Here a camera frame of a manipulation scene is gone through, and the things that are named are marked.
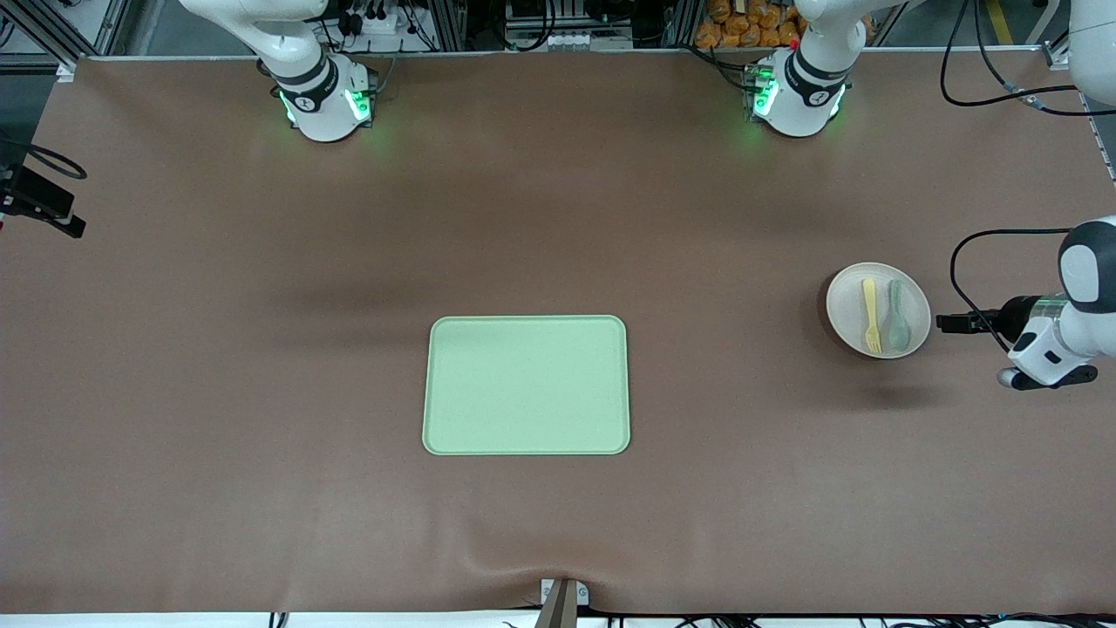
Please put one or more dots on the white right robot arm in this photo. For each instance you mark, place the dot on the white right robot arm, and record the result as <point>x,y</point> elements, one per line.
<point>318,105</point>

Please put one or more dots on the brown table cover mat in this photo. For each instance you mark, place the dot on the brown table cover mat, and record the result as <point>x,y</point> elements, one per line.
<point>261,488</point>

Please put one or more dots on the aluminium frame strut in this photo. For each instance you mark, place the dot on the aluminium frame strut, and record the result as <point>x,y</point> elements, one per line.
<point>52,35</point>

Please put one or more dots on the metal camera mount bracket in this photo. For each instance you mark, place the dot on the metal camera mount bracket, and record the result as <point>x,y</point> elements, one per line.
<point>562,597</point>

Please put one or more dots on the beige round plate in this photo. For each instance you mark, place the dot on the beige round plate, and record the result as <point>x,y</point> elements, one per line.
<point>846,305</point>

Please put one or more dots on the white power strip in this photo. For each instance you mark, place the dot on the white power strip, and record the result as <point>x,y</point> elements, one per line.
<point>375,24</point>

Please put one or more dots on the pale green plastic spoon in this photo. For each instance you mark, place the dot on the pale green plastic spoon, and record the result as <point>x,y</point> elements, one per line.
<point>896,331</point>

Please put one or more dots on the light green rectangular tray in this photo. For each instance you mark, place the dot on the light green rectangular tray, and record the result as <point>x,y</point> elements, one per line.
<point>523,384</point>

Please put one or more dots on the aluminium frame corner bracket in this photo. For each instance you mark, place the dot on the aluminium frame corner bracket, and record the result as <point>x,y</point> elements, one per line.
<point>1057,57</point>

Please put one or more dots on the aluminium frame post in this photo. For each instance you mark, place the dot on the aluminium frame post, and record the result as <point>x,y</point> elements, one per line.
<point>446,26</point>
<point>682,24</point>

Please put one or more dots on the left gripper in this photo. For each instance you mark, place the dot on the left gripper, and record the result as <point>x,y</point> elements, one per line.
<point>1012,317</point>

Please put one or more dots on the orange snack bag pile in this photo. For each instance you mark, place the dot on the orange snack bag pile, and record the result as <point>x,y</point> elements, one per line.
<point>741,30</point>

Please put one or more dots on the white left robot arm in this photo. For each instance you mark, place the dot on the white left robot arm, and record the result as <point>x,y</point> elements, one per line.
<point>806,105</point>

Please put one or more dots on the yellow plastic fork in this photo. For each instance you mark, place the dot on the yellow plastic fork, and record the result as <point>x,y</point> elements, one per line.
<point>870,305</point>

